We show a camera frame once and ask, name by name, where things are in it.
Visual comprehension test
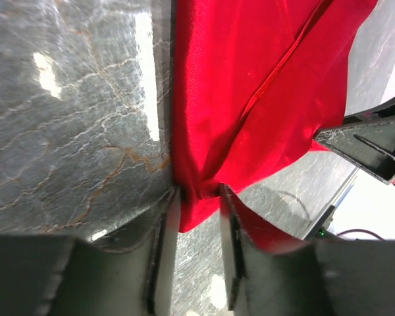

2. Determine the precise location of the red cloth napkin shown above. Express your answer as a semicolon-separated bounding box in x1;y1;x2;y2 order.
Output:
171;0;379;234

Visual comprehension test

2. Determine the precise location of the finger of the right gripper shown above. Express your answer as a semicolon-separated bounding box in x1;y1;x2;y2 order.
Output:
344;96;395;120
315;118;395;186

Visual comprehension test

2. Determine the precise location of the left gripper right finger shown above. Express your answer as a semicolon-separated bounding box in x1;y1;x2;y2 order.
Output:
219;185;395;315

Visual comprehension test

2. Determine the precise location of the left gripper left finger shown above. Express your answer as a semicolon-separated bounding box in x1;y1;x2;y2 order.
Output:
0;188;180;315

